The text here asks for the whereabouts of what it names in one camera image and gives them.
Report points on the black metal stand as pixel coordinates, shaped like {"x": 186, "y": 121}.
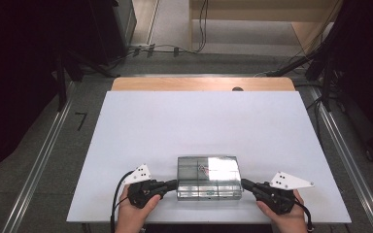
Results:
{"x": 327, "y": 84}
{"x": 61, "y": 84}

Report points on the light wooden shelf unit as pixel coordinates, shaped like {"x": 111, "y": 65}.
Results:
{"x": 255, "y": 14}

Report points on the person's left hand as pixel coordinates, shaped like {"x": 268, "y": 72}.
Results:
{"x": 134, "y": 215}

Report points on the wooden table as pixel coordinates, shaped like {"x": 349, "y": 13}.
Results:
{"x": 191, "y": 84}

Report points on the dark curtain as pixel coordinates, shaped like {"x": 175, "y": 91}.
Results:
{"x": 366, "y": 64}
{"x": 13, "y": 81}

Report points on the black stand bar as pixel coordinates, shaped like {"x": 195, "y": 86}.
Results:
{"x": 288, "y": 68}

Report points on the metal floor rail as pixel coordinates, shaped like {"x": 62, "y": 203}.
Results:
{"x": 353, "y": 161}
{"x": 39, "y": 161}

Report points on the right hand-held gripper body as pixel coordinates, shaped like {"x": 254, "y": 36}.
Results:
{"x": 280, "y": 194}

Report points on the clear plastic compartment box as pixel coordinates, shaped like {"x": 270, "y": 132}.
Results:
{"x": 207, "y": 181}

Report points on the dark round table grommet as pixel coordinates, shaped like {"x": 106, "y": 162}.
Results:
{"x": 237, "y": 89}

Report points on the person's right hand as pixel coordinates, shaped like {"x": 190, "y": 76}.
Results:
{"x": 288, "y": 220}

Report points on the black cabinet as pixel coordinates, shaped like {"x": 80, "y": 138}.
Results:
{"x": 110, "y": 26}

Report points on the white table board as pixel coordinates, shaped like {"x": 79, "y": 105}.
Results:
{"x": 213, "y": 113}

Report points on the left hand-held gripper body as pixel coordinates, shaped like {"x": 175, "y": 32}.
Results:
{"x": 141, "y": 191}

